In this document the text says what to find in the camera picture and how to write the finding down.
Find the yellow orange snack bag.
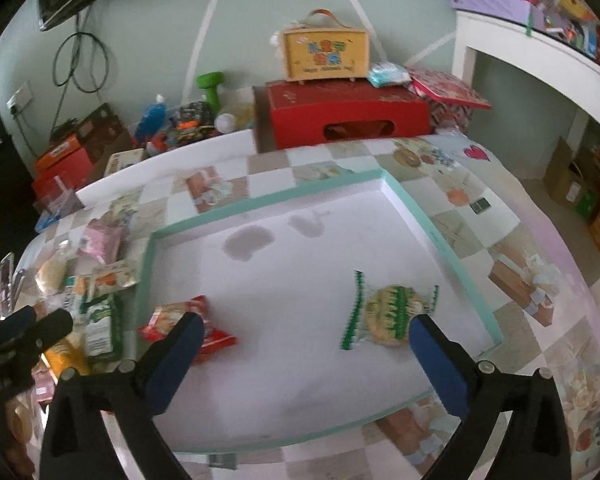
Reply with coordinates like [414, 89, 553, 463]
[43, 338, 90, 379]

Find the clear bag bread bun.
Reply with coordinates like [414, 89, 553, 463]
[34, 250, 69, 296]

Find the green white milk snack pack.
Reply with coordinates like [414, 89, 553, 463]
[80, 294, 123, 363]

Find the white orange cookie packet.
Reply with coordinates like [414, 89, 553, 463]
[88, 260, 137, 298]

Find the pink barcode snack pack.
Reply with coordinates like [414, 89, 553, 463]
[78, 219, 123, 264]

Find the red rice cracker bag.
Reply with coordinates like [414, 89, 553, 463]
[137, 294, 240, 365]

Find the green round cracker packet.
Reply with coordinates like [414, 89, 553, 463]
[339, 270, 440, 351]

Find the green white korean snack bag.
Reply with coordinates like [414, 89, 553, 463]
[62, 275, 92, 318]

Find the smartphone on stand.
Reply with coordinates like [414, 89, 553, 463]
[0, 252, 15, 318]

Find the checkered patterned tablecloth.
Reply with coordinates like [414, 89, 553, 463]
[19, 134, 600, 479]

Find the black cabinet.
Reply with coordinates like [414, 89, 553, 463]
[0, 114, 38, 262]

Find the clear plastic box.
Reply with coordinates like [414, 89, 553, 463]
[33, 176, 84, 233]

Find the red box at left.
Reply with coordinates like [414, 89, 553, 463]
[32, 148, 94, 198]

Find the white foam board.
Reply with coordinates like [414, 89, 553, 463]
[76, 129, 257, 207]

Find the orange flat box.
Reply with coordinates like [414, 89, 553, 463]
[34, 134, 81, 174]

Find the white card game box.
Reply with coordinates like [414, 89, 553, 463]
[104, 148, 145, 177]

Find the white teal-rimmed tray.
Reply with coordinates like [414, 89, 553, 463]
[135, 169, 503, 454]

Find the blue liquid plastic bottle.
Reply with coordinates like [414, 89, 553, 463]
[133, 94, 166, 145]

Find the colourful toy pile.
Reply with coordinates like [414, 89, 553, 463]
[166, 101, 219, 148]

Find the round clear lidded jar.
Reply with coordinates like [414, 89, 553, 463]
[214, 113, 237, 134]

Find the green dumbbell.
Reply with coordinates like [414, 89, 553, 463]
[196, 72, 224, 115]

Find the large red gift box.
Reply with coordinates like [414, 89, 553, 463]
[254, 79, 432, 153]

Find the white shelf unit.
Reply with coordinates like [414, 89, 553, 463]
[452, 8, 600, 183]

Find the red patterned flat pouch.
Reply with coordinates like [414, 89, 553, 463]
[407, 68, 492, 132]

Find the blue wet wipes pack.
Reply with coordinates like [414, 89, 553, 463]
[367, 62, 411, 88]

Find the yellow children's day carry box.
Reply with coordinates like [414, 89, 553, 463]
[271, 9, 370, 84]

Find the black looped cable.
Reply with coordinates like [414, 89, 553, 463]
[49, 4, 112, 134]

